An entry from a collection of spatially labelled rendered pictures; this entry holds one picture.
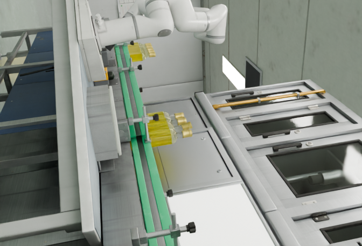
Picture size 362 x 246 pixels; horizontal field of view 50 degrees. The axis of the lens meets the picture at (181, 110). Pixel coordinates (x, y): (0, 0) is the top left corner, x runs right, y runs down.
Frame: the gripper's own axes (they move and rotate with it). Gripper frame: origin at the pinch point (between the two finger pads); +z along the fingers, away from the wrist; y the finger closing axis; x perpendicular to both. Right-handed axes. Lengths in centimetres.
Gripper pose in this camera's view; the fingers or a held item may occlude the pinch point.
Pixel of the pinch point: (110, 46)
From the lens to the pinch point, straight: 194.4
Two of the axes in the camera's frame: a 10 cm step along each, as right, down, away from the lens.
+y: 1.5, -0.6, -9.9
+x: 8.0, 6.0, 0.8
